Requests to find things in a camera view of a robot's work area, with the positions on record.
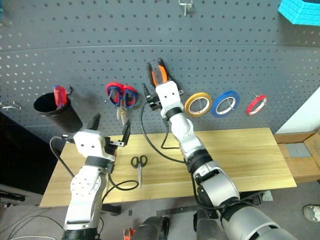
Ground black table frame bar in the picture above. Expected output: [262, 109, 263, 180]
[155, 204, 201, 216]

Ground dark rounded shape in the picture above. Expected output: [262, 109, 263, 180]
[134, 215, 171, 240]
[193, 208, 226, 240]

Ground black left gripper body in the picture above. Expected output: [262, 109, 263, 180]
[103, 136, 125, 158]

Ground silver wire pegboard hook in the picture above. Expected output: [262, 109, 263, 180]
[0, 100, 23, 110]

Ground silver double pegboard hook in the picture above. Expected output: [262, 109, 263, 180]
[178, 0, 195, 16]

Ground black scissors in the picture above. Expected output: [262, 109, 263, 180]
[130, 154, 148, 189]

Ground turquoise bin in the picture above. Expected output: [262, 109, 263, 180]
[277, 0, 320, 26]

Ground brown cardboard box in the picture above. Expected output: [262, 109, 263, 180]
[273, 130, 320, 185]

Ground yellow tape roll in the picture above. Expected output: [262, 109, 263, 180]
[184, 92, 214, 119]

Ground blue tape roll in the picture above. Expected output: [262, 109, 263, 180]
[210, 90, 241, 119]

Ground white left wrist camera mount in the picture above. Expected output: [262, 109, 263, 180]
[73, 128, 116, 161]

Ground red and blue utility knife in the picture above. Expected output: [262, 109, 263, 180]
[52, 84, 69, 110]

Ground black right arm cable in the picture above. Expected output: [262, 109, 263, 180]
[140, 100, 187, 164]

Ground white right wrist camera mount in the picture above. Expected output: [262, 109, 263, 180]
[155, 80, 184, 118]

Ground orange and black tool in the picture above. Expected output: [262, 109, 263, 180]
[122, 227, 136, 240]

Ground black cup holder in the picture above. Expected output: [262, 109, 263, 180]
[33, 92, 84, 134]

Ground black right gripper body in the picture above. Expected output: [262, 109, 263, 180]
[146, 91, 162, 112]

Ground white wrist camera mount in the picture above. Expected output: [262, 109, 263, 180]
[155, 80, 184, 118]
[73, 128, 116, 161]

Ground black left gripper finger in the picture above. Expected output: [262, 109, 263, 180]
[120, 119, 132, 147]
[87, 113, 102, 131]

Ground red and blue scissors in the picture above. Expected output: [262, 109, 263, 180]
[104, 81, 140, 125]

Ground thin black floor cable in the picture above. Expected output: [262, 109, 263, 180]
[0, 208, 65, 240]

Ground red tape roll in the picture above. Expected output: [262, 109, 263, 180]
[245, 93, 268, 117]

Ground grey metal pegboard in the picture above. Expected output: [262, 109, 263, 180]
[0, 0, 320, 145]

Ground grey shoe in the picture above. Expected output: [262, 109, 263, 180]
[302, 204, 320, 223]

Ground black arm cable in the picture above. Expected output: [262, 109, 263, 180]
[100, 159, 140, 201]
[140, 100, 187, 164]
[49, 135, 76, 178]

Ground black equipment on floor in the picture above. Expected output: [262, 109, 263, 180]
[0, 189, 27, 209]

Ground orange and black pliers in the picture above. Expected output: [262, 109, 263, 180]
[145, 57, 176, 88]

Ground black table foot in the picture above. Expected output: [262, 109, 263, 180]
[101, 203, 123, 216]

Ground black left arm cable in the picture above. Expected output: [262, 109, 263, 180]
[49, 135, 76, 178]
[100, 159, 140, 201]

